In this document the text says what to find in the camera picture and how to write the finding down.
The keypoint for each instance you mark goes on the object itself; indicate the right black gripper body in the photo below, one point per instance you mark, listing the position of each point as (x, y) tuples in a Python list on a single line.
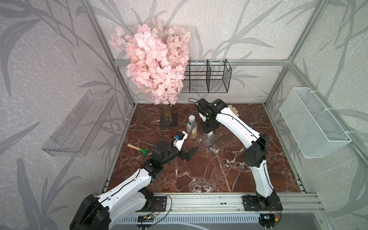
[(207, 126)]

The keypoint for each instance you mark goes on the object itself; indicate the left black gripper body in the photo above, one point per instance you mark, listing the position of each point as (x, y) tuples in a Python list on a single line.
[(181, 155)]

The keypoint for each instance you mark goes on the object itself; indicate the clear bottle with yellow label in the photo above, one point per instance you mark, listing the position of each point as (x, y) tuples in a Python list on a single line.
[(192, 129)]

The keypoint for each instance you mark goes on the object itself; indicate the clear bottle with blue label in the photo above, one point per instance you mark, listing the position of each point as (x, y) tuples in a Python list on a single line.
[(208, 141)]

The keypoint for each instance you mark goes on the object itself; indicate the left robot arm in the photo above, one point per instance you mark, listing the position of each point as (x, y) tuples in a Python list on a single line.
[(106, 210)]

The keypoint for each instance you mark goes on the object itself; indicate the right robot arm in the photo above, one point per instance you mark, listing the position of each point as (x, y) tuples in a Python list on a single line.
[(256, 148)]

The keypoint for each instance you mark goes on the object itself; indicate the beige work glove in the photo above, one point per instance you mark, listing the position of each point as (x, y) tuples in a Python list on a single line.
[(234, 110)]

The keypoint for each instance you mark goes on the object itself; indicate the pink artificial blossom tree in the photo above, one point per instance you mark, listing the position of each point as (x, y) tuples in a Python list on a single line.
[(158, 60)]

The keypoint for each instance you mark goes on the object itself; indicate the white mesh basket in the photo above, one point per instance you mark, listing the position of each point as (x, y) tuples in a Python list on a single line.
[(314, 128)]

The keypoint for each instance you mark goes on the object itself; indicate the black wire basket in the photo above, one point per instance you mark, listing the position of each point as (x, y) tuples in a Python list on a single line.
[(207, 76)]

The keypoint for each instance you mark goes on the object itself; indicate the green toy rake wooden handle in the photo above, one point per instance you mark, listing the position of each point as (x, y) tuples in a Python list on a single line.
[(144, 152)]

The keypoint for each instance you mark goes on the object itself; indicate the clear acrylic wall shelf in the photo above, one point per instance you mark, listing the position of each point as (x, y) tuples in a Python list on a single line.
[(76, 134)]

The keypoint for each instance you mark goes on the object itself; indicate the aluminium mounting rail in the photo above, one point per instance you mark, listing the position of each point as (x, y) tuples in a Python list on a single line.
[(232, 203)]

